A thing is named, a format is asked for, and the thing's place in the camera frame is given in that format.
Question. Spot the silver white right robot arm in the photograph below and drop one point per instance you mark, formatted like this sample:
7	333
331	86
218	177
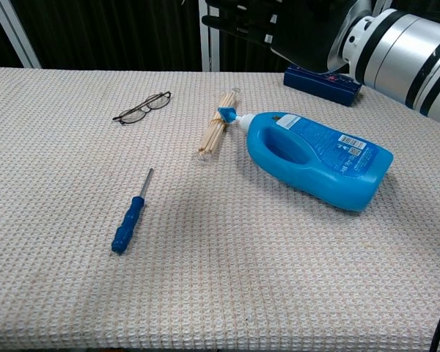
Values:
407	55

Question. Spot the black thin-rimmed eyeglasses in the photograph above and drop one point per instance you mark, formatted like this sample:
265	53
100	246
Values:
131	114

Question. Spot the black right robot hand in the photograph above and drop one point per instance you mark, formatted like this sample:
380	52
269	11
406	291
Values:
300	29

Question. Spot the dark pleated curtain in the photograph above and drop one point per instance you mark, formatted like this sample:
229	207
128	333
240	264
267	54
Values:
113	33

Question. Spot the blue detergent bottle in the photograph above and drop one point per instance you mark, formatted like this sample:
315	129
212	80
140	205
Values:
315	161

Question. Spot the bundle of wooden sticks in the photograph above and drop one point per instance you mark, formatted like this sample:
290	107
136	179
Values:
214	132

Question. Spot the beige waffle-weave tablecloth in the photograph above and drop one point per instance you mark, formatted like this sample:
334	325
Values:
220	275

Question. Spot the dark blue rectangular box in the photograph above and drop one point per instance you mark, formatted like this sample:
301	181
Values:
315	86

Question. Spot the white metal frame post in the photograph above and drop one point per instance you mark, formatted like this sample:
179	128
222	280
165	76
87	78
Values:
383	3
16	34
209	51

